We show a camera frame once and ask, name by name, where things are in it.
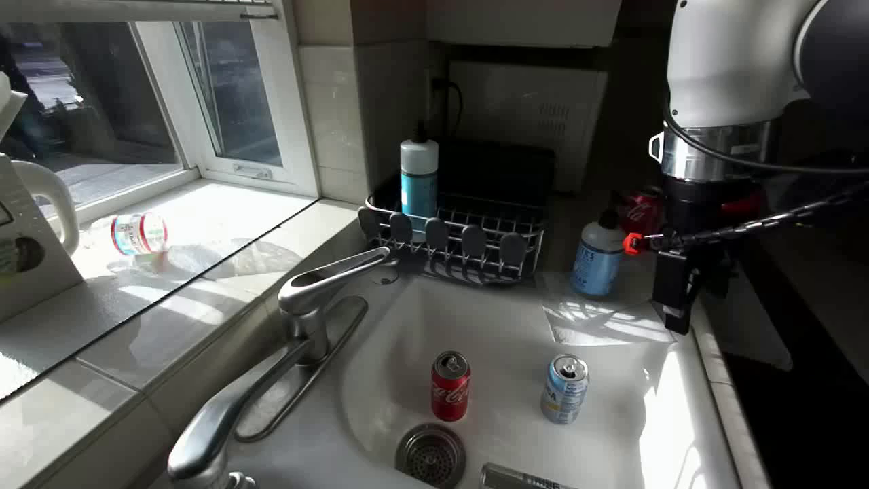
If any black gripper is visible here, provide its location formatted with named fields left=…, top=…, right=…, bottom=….
left=648, top=173, right=767, bottom=337

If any red soda can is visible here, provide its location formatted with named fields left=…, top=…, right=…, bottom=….
left=619, top=188, right=671, bottom=234

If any blue and white soda can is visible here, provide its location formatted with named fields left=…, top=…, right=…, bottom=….
left=538, top=351, right=591, bottom=426

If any dented red cola can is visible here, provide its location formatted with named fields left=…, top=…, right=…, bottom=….
left=429, top=347, right=474, bottom=424

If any squat white blue soap bottle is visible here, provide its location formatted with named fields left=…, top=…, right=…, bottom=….
left=566, top=208, right=629, bottom=302

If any white ceramic sink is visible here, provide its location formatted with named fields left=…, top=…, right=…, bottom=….
left=159, top=265, right=758, bottom=489

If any metal dish rack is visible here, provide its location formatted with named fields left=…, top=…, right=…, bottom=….
left=356, top=138, right=557, bottom=289

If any grey metal object in sink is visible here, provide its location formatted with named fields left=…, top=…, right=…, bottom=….
left=477, top=458, right=566, bottom=489

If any tall white teal pump bottle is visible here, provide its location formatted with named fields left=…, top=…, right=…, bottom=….
left=395, top=120, right=443, bottom=219

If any metal sink drain strainer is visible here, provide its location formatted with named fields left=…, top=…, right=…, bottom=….
left=393, top=420, right=470, bottom=489

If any chrome sink faucet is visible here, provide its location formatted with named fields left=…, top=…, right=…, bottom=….
left=163, top=244, right=395, bottom=483

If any white framed window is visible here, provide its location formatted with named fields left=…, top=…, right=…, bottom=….
left=0, top=0, right=319, bottom=226

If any small clear striped glass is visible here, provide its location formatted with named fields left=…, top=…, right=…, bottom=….
left=108, top=212, right=171, bottom=261

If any white jug with handle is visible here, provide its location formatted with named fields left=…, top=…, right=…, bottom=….
left=0, top=68, right=82, bottom=259

